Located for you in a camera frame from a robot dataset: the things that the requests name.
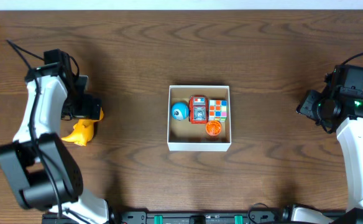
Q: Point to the orange turbine wheel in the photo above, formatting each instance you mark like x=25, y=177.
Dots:
x=213, y=128

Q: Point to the blue white ball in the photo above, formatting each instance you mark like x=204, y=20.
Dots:
x=180, y=111

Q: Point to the colourful puzzle cube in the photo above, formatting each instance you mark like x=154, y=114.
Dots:
x=217, y=110

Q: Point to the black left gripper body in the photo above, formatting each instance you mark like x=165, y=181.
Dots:
x=88, y=107

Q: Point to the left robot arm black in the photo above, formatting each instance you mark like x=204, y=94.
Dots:
x=38, y=167

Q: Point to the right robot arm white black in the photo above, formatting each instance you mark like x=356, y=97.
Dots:
x=350, y=137

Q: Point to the orange toy dinosaur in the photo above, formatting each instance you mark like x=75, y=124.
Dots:
x=83, y=131

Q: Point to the red toy car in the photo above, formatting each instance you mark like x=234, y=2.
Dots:
x=198, y=109

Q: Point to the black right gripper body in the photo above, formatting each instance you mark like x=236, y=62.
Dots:
x=304, y=104

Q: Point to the white cardboard box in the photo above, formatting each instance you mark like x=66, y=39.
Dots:
x=185, y=136

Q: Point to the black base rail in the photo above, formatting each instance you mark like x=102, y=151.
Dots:
x=259, y=213

